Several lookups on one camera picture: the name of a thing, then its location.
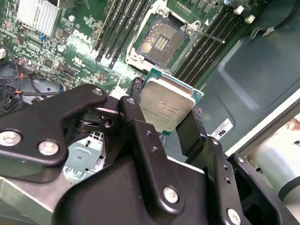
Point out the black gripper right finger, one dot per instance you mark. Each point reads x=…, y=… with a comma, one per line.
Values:
x=215, y=159

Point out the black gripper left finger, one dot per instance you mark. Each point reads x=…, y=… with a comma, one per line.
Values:
x=35, y=122

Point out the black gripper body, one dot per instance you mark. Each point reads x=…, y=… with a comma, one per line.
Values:
x=105, y=199

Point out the silver green CPU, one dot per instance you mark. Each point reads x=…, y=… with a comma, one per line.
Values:
x=168, y=103

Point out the metal locking lever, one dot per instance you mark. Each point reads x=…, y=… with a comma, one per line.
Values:
x=211, y=36
x=143, y=30

